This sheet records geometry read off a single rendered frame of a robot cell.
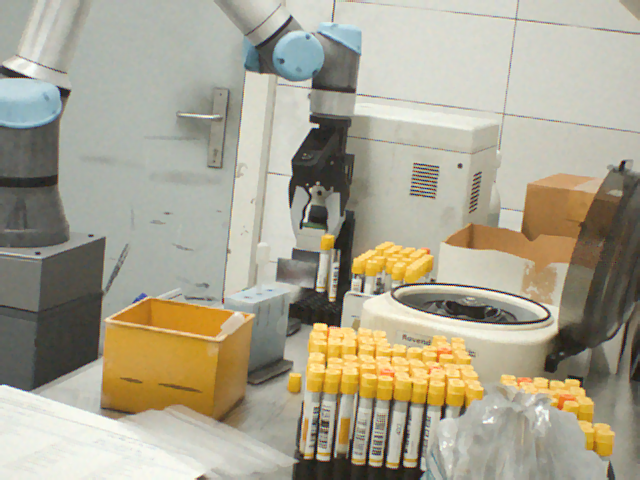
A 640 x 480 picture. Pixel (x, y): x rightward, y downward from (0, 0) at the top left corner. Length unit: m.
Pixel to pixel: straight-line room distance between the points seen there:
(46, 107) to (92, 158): 1.93
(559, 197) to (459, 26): 1.08
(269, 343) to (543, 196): 1.00
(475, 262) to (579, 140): 1.61
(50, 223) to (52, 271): 0.08
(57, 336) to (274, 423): 0.54
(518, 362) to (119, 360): 0.45
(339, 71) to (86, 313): 0.56
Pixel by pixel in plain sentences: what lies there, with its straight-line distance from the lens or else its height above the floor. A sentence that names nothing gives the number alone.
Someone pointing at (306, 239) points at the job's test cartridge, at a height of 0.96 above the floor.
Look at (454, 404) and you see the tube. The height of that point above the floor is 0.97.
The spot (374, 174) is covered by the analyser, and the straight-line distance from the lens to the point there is 2.05.
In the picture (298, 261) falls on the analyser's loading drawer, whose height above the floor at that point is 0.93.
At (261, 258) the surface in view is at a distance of 1.47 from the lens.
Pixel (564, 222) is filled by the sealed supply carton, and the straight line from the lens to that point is 2.37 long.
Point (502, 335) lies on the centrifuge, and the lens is 1.37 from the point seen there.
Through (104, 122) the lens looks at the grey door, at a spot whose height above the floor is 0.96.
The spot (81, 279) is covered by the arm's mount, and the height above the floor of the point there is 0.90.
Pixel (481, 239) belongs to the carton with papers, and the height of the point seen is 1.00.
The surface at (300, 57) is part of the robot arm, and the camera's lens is 1.78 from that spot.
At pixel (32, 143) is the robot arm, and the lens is 1.75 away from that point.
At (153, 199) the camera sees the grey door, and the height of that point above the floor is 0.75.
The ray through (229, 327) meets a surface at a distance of 1.28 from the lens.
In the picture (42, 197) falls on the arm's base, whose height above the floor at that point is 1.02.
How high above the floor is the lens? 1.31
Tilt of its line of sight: 10 degrees down
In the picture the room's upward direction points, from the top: 6 degrees clockwise
